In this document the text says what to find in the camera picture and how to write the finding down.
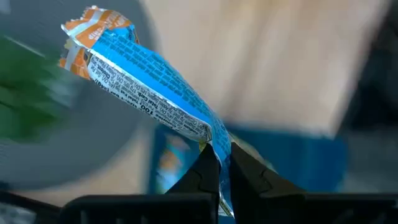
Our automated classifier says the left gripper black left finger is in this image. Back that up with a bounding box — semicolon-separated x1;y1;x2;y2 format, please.
165;143;221;196

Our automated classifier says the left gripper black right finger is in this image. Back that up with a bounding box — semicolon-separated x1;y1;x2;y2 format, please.
229;141;308;224

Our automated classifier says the blue and orange granola bar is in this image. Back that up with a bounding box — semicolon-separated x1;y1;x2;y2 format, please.
58;5;234;218

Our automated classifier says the blue plastic bin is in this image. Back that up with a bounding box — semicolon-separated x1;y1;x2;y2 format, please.
148;123;348;195

